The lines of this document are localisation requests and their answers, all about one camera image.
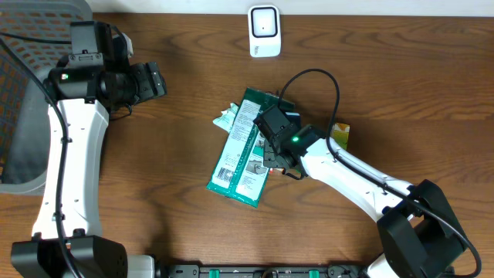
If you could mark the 3M gloves package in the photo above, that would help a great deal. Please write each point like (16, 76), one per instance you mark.
(240, 173)

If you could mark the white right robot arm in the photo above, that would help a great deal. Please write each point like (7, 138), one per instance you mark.
(419, 232)

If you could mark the green tea carton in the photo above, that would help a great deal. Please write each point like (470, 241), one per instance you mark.
(340, 133)

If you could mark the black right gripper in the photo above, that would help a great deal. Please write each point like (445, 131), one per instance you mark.
(269, 158)

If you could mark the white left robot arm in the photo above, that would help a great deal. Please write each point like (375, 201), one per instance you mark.
(82, 91)

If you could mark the white barcode scanner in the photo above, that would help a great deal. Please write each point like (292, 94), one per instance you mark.
(264, 31)

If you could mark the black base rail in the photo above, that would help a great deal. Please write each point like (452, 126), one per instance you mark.
(196, 271)

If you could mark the light green tissue pack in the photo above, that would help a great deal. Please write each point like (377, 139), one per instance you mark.
(226, 120)

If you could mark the grey plastic basket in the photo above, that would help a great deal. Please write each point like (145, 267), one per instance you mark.
(35, 36)

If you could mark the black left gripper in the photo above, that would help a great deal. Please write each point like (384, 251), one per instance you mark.
(149, 86)

